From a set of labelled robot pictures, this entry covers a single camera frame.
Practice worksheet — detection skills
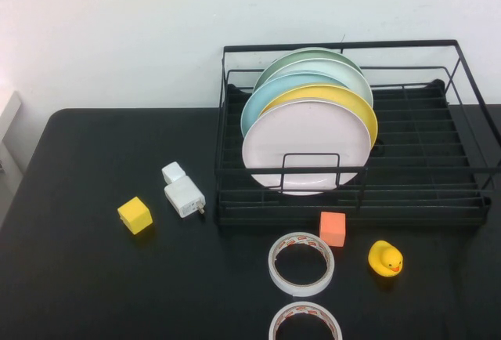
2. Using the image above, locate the yellow foam cube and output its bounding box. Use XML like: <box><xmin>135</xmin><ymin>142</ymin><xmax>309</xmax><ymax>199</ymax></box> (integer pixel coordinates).
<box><xmin>117</xmin><ymin>196</ymin><xmax>153</xmax><ymax>236</ymax></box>

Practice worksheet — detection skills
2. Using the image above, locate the yellow round plate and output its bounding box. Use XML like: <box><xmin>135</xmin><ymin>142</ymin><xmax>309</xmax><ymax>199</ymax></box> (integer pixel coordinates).
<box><xmin>258</xmin><ymin>83</ymin><xmax>379</xmax><ymax>149</ymax></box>

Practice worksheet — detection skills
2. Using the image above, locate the white double-sided tape roll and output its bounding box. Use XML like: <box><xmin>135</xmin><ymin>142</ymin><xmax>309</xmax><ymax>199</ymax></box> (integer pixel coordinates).
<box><xmin>268</xmin><ymin>301</ymin><xmax>344</xmax><ymax>340</ymax></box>
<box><xmin>268</xmin><ymin>231</ymin><xmax>336</xmax><ymax>297</ymax></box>

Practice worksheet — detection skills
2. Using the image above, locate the small white charger cube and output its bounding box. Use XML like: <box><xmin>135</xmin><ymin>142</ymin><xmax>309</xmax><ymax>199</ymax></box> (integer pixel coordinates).
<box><xmin>161</xmin><ymin>161</ymin><xmax>187</xmax><ymax>185</ymax></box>

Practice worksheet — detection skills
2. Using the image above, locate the white charger with prongs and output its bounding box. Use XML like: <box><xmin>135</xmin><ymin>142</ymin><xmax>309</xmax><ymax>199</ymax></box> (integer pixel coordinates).
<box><xmin>163</xmin><ymin>175</ymin><xmax>207</xmax><ymax>219</ymax></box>

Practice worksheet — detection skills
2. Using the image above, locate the orange foam cube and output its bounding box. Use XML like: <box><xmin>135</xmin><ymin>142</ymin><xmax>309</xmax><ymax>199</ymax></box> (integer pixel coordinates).
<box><xmin>319</xmin><ymin>211</ymin><xmax>348</xmax><ymax>248</ymax></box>

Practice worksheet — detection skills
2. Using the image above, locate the pink round plate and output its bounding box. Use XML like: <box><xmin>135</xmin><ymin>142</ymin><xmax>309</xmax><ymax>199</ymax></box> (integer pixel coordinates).
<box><xmin>241</xmin><ymin>98</ymin><xmax>373</xmax><ymax>197</ymax></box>

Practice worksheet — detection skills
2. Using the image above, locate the yellow rubber duck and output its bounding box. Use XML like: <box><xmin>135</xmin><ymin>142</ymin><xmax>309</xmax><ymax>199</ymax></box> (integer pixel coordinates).
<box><xmin>367</xmin><ymin>240</ymin><xmax>404</xmax><ymax>278</ymax></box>

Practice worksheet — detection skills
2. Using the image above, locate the white round plate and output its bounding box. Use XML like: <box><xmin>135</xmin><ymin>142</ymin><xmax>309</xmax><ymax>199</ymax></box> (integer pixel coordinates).
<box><xmin>258</xmin><ymin>57</ymin><xmax>375</xmax><ymax>106</ymax></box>

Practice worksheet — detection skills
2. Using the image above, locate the black wire dish rack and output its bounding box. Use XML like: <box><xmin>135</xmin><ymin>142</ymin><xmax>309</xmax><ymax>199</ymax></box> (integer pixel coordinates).
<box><xmin>213</xmin><ymin>38</ymin><xmax>501</xmax><ymax>227</ymax></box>

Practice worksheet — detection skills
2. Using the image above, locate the green round plate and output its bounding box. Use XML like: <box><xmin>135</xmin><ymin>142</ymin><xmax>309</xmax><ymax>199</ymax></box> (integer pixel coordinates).
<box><xmin>256</xmin><ymin>46</ymin><xmax>365</xmax><ymax>86</ymax></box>

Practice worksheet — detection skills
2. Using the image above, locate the light blue round plate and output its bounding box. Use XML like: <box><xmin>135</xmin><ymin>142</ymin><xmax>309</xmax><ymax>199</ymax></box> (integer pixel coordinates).
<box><xmin>240</xmin><ymin>72</ymin><xmax>351</xmax><ymax>139</ymax></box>

